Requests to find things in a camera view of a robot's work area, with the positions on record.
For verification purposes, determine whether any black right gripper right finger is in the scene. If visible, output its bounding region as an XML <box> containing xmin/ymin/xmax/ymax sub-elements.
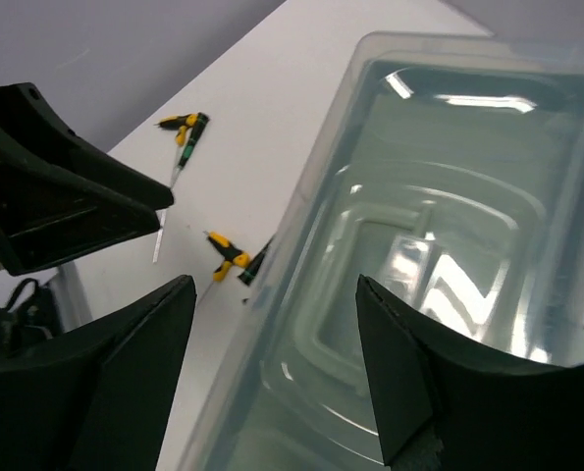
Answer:
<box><xmin>355</xmin><ymin>276</ymin><xmax>584</xmax><ymax>470</ymax></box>

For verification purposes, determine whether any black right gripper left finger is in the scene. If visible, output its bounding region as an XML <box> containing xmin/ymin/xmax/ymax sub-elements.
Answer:
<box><xmin>0</xmin><ymin>276</ymin><xmax>196</xmax><ymax>470</ymax></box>

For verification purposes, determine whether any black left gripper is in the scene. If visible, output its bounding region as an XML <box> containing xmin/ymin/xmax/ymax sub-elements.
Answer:
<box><xmin>0</xmin><ymin>82</ymin><xmax>174</xmax><ymax>276</ymax></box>

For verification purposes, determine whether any small green black precision screwdriver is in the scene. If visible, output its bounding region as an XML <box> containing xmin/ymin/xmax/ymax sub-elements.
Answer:
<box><xmin>170</xmin><ymin>113</ymin><xmax>210</xmax><ymax>187</ymax></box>

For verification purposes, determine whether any green plastic toolbox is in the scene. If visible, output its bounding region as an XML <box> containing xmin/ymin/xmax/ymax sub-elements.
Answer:
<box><xmin>181</xmin><ymin>31</ymin><xmax>584</xmax><ymax>470</ymax></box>

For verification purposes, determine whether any yellow T-handle key far left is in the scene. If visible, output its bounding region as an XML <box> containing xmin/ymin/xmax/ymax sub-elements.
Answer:
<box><xmin>157</xmin><ymin>113</ymin><xmax>198</xmax><ymax>147</ymax></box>

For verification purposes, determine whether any yellow t-handle key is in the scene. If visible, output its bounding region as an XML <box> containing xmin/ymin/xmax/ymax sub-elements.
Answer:
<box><xmin>205</xmin><ymin>232</ymin><xmax>251</xmax><ymax>283</ymax></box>
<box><xmin>157</xmin><ymin>113</ymin><xmax>198</xmax><ymax>147</ymax></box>

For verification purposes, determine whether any yellow T-handle key centre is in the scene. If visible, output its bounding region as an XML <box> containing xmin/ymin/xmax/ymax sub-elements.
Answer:
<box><xmin>205</xmin><ymin>232</ymin><xmax>251</xmax><ymax>283</ymax></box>

